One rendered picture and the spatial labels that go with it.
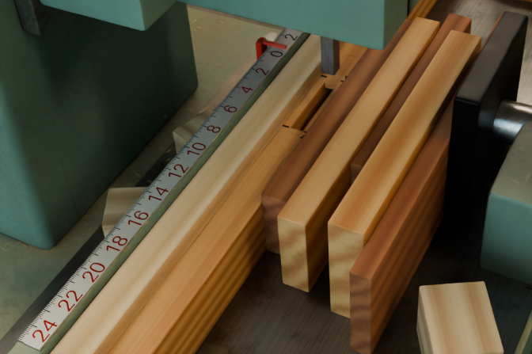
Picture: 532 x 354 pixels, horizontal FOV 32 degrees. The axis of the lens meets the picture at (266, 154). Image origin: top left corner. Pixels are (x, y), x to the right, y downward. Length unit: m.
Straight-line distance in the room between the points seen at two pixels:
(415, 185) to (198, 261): 0.12
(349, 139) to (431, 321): 0.12
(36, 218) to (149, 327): 0.23
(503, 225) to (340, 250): 0.09
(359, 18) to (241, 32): 0.39
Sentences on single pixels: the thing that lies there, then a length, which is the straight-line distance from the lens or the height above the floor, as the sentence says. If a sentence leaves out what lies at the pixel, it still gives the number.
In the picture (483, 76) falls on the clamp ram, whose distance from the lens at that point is 0.52.
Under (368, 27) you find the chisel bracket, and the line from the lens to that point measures 0.51.
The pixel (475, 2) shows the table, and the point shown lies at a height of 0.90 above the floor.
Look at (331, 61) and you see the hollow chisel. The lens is 0.58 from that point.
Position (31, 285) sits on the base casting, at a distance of 0.70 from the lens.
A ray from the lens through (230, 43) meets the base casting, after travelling 0.88.
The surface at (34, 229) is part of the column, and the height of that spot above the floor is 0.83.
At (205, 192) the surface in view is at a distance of 0.52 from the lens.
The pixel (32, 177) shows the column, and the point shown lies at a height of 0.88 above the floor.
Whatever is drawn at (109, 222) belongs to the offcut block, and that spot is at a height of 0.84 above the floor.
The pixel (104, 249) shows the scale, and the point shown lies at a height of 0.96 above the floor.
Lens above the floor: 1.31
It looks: 42 degrees down
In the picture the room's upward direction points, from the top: 5 degrees counter-clockwise
